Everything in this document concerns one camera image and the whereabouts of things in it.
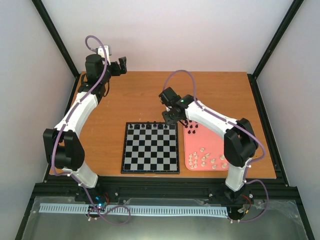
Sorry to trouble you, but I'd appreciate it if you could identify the black frame post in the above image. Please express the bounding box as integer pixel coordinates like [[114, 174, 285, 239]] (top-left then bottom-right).
[[31, 0, 80, 78], [251, 0, 305, 80]]

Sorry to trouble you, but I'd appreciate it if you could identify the left black frame post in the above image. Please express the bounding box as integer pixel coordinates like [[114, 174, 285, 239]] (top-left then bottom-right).
[[31, 0, 80, 78]]

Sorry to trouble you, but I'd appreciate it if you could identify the purple cable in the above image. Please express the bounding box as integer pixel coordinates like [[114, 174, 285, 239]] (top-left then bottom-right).
[[50, 35, 132, 226], [161, 69, 270, 223]]

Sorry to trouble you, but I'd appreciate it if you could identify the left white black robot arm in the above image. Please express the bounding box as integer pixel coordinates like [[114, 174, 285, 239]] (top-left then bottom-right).
[[43, 53, 127, 202]]

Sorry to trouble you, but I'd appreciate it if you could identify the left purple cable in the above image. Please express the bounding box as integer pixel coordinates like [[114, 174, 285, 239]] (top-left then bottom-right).
[[50, 35, 132, 226]]

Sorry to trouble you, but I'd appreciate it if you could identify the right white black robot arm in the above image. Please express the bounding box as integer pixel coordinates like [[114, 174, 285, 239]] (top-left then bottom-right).
[[158, 87, 258, 192]]

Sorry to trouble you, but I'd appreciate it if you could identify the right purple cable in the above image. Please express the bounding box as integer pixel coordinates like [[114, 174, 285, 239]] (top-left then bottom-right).
[[161, 69, 270, 223]]

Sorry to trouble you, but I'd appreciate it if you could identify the right black frame post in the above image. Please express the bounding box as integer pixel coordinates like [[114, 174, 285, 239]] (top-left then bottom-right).
[[251, 0, 305, 80]]

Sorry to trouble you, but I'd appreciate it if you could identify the pink plastic tray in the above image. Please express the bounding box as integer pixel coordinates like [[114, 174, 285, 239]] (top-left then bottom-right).
[[183, 119, 229, 172]]

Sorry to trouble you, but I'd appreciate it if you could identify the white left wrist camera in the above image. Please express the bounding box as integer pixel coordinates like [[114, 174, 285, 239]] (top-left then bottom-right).
[[96, 45, 111, 65]]

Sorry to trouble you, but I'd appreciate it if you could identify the black white chess board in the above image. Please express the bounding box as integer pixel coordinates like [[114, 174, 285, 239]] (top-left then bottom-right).
[[120, 122, 180, 174]]

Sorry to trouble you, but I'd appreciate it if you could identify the light blue slotted cable duct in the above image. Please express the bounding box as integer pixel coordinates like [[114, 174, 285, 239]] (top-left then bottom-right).
[[38, 203, 228, 218]]

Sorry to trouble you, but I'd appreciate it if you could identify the black aluminium frame base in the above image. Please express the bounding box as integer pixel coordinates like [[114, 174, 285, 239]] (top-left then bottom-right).
[[32, 174, 301, 208]]

